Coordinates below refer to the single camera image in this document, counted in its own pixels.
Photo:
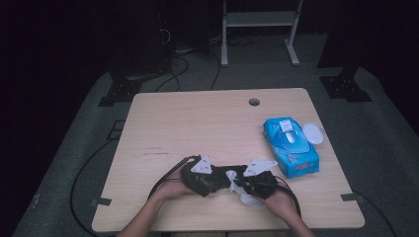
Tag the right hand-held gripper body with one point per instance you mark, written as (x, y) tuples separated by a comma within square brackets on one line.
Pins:
[(263, 186)]

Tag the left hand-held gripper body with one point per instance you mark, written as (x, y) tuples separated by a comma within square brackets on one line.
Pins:
[(197, 182)]

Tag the white wet wipe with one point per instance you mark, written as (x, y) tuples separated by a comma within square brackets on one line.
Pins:
[(290, 137), (250, 199)]

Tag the blue wet wipes pack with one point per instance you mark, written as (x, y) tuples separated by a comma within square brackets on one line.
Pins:
[(291, 154)]

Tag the person's right hand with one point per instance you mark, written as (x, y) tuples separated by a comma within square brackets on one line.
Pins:
[(281, 204)]

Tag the person's left hand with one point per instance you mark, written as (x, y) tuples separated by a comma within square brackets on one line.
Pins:
[(173, 191)]

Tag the black tape strip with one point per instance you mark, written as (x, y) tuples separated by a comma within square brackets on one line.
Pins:
[(101, 201), (351, 197)]

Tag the black floor tape outline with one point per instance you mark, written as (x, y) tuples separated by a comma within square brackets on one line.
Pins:
[(110, 133)]

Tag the black stand base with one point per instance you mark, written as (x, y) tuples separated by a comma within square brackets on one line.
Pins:
[(344, 87), (120, 92)]

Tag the white metal table frame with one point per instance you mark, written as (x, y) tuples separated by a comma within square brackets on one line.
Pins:
[(260, 19)]

